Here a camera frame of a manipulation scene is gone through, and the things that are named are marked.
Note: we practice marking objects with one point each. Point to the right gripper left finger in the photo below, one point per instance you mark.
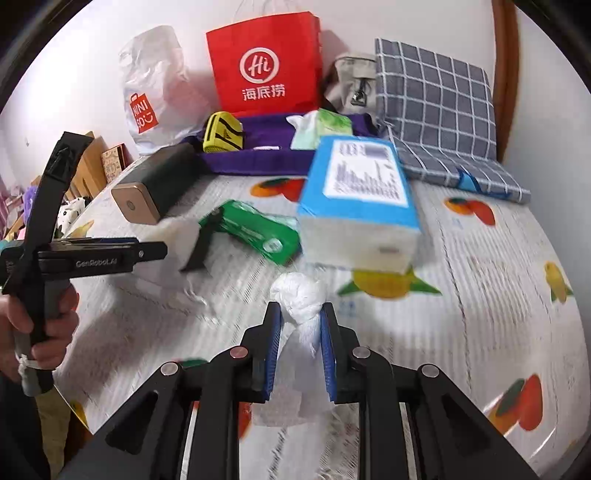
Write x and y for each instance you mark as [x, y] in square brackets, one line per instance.
[263, 343]

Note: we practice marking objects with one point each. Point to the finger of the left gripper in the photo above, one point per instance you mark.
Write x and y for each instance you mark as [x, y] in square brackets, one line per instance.
[94, 244]
[127, 254]

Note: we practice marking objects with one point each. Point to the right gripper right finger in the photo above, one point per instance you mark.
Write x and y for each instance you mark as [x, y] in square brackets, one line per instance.
[343, 383]

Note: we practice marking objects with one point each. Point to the white tissue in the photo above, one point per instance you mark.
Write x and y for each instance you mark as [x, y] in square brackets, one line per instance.
[299, 394]

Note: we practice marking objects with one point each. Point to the black clip tool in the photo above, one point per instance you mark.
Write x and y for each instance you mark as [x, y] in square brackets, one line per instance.
[207, 228]

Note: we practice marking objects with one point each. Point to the green wipes packet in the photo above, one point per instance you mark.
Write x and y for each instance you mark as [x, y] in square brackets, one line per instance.
[274, 236]

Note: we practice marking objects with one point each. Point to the yellow black pouch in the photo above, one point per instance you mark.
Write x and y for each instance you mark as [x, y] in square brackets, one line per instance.
[222, 133]

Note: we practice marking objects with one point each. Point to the green tissue pack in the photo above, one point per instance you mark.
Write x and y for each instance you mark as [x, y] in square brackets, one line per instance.
[311, 127]

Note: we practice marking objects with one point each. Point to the wooden chair back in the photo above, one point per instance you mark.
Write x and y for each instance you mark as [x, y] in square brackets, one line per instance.
[89, 179]

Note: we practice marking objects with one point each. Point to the dark green box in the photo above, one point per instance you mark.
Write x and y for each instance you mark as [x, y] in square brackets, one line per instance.
[145, 194]

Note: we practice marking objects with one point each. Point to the patterned brown book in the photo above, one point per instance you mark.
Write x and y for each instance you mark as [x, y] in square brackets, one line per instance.
[113, 162]

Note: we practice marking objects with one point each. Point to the white Miniso plastic bag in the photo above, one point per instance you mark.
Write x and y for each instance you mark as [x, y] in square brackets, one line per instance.
[162, 104]

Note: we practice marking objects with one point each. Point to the purple towel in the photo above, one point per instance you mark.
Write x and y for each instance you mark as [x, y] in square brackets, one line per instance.
[266, 150]

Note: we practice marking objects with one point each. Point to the blue tissue box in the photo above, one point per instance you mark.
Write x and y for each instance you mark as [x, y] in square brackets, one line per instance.
[356, 209]

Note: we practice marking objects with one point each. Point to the red paper shopping bag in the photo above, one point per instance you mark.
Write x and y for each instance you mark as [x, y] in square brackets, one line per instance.
[268, 65]

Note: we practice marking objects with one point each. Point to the grey backpack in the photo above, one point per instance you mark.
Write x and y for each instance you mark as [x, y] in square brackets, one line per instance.
[350, 84]

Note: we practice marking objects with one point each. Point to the grey checked cushion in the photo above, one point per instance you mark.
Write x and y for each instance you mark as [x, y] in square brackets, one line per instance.
[439, 114]

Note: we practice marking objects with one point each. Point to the brown wooden door frame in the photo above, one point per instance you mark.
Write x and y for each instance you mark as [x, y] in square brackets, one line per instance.
[507, 66]

